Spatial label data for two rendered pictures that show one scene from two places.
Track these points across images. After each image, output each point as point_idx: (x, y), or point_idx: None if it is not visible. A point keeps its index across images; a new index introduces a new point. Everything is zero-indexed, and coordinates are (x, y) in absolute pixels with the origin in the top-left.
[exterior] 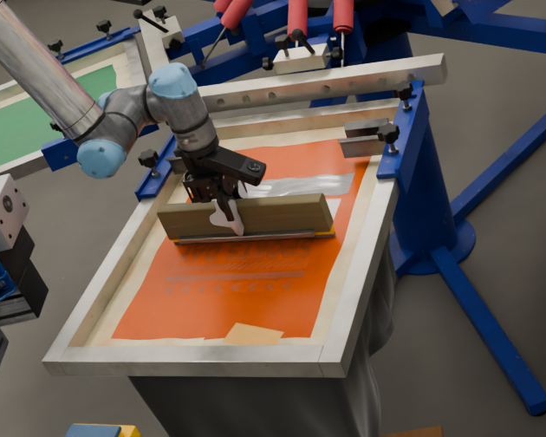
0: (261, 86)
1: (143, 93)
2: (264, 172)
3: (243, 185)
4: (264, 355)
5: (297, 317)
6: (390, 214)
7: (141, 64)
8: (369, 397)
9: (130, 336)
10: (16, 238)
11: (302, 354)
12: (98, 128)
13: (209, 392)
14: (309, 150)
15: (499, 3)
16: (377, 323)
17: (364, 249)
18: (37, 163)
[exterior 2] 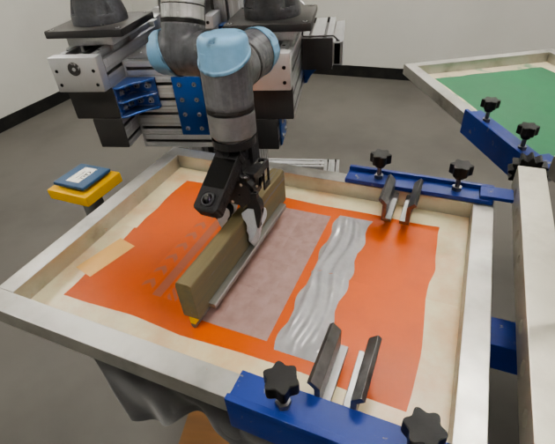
0: (529, 242)
1: None
2: (210, 215)
3: (255, 217)
4: (48, 253)
5: (98, 286)
6: (177, 387)
7: None
8: (151, 403)
9: (179, 189)
10: (275, 98)
11: (18, 277)
12: (162, 24)
13: None
14: (403, 316)
15: None
16: (211, 416)
17: (110, 340)
18: (461, 116)
